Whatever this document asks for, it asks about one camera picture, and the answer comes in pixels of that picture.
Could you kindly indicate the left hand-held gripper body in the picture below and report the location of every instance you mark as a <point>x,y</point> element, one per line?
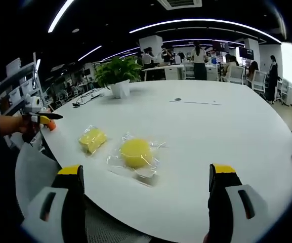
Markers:
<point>33,103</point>

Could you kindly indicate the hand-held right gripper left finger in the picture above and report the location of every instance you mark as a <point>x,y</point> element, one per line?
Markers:
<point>71,202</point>

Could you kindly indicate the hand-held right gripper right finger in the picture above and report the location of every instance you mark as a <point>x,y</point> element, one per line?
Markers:
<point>224,202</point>

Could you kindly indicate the rectangular yellow silicone block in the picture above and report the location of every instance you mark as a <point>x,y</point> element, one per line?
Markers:
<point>93,139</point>

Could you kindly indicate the round yellow silicone block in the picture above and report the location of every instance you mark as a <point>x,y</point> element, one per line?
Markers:
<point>135,153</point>

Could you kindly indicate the person's left hand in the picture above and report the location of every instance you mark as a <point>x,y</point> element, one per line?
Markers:
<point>26,125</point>

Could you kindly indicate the shelf rack with white boxes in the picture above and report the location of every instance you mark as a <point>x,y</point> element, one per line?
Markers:
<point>14,83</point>

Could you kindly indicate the grey mesh chair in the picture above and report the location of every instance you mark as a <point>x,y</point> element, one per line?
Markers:
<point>39,164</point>

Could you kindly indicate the green potted plant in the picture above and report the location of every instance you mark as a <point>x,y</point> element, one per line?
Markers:
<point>118,72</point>

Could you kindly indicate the long ceiling light strip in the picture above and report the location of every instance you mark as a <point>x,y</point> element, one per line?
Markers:
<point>59,15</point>
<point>204,25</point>

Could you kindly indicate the white office chair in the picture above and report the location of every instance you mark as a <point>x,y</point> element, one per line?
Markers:
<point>236,74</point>
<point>285,91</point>
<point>259,81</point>

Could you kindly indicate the white office desk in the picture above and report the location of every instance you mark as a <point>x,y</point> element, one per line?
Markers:
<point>171,72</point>

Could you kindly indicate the ceiling air vent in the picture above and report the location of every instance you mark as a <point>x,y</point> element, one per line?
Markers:
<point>180,3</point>

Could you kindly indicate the dark wall screen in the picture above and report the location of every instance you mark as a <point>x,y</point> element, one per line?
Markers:
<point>245,52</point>

